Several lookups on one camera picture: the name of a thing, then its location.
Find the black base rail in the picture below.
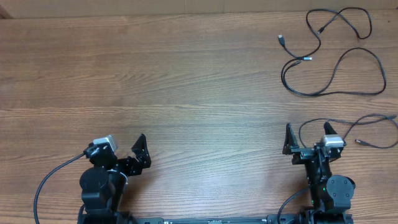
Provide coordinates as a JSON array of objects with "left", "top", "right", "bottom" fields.
[{"left": 77, "top": 211, "right": 354, "bottom": 224}]

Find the black cable with usb plug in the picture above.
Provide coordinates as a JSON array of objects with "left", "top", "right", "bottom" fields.
[{"left": 280, "top": 47, "right": 387, "bottom": 97}]

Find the black cable bundle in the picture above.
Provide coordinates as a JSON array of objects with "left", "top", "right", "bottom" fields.
[{"left": 298, "top": 113, "right": 398, "bottom": 149}]

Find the black thin cable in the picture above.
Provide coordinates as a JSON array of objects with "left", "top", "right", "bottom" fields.
[{"left": 277, "top": 6, "right": 373, "bottom": 60}]

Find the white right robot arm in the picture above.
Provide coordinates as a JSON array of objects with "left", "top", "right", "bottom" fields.
[{"left": 277, "top": 122, "right": 356, "bottom": 224}]

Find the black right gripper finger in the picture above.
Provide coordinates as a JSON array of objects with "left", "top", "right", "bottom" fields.
[
  {"left": 323, "top": 121, "right": 337, "bottom": 135},
  {"left": 282, "top": 123, "right": 299, "bottom": 155}
]

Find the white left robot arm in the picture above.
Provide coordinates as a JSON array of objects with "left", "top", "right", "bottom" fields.
[{"left": 78, "top": 134, "right": 151, "bottom": 224}]

